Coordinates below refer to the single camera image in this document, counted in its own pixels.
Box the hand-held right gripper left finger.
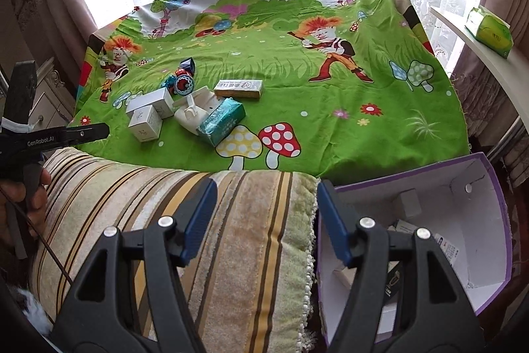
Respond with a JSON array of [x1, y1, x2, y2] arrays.
[[50, 177, 219, 353]]

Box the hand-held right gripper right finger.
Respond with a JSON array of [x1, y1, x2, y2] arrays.
[[316, 179, 486, 353]]

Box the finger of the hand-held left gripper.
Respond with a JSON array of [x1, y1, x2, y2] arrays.
[[3, 61, 39, 124], [64, 122, 110, 149]]

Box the narrow white box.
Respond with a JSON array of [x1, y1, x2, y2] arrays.
[[333, 265, 358, 290]]

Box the white blue red medicine box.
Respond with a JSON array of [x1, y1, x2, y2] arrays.
[[394, 218, 461, 269]]

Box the purple cardboard box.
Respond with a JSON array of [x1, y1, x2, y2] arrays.
[[316, 152, 513, 353]]

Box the person's left hand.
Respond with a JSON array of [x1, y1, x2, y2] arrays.
[[0, 167, 53, 252]]

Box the cream carved dresser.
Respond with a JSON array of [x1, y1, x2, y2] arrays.
[[25, 57, 79, 130]]

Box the striped beige cushion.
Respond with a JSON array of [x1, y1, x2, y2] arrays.
[[31, 148, 319, 353]]

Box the small white cube box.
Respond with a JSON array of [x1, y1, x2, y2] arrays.
[[128, 106, 164, 143]]

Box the plain white box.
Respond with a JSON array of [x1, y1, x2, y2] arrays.
[[126, 88, 175, 119]]

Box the teal tissue pack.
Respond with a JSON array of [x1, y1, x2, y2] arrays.
[[197, 97, 247, 148]]

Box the green cartoon printed cloth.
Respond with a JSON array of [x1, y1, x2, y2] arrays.
[[74, 0, 472, 186]]

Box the white plastic device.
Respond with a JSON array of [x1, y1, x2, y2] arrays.
[[174, 86, 220, 136]]

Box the colourful toy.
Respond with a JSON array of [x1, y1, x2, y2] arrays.
[[164, 57, 196, 98]]

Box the beige cardboard box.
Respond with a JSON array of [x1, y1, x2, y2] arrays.
[[214, 79, 265, 101]]

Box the white fluffy cloth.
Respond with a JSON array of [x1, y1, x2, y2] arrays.
[[8, 287, 54, 337]]

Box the white curved shelf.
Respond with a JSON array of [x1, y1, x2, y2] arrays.
[[430, 3, 529, 97]]

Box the green tissue pack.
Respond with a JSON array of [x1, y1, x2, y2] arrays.
[[465, 6, 513, 58]]

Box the thin dark cable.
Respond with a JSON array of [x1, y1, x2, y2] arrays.
[[0, 188, 79, 289]]

